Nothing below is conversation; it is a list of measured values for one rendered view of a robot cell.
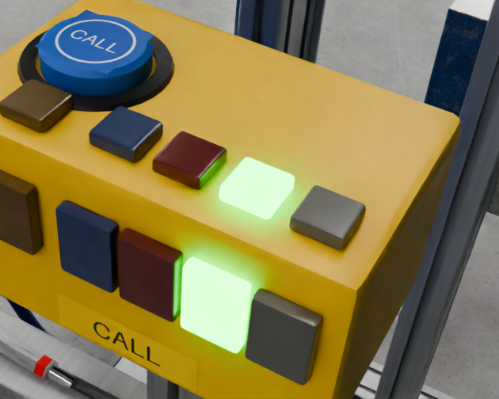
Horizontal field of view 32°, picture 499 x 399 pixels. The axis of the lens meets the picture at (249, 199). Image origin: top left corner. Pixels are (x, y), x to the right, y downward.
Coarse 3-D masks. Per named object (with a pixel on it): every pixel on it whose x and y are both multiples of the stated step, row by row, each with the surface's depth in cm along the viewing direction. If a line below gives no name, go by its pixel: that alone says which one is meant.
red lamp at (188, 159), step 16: (176, 144) 28; (192, 144) 28; (208, 144) 28; (160, 160) 27; (176, 160) 27; (192, 160) 27; (208, 160) 27; (224, 160) 28; (176, 176) 27; (192, 176) 27; (208, 176) 27
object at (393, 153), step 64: (128, 0) 35; (0, 64) 31; (192, 64) 32; (256, 64) 32; (0, 128) 29; (64, 128) 29; (192, 128) 29; (256, 128) 30; (320, 128) 30; (384, 128) 30; (448, 128) 31; (64, 192) 28; (128, 192) 27; (192, 192) 27; (384, 192) 28; (0, 256) 33; (192, 256) 27; (256, 256) 26; (320, 256) 25; (384, 256) 26; (64, 320) 33; (128, 320) 31; (384, 320) 32; (192, 384) 31; (256, 384) 30; (320, 384) 28
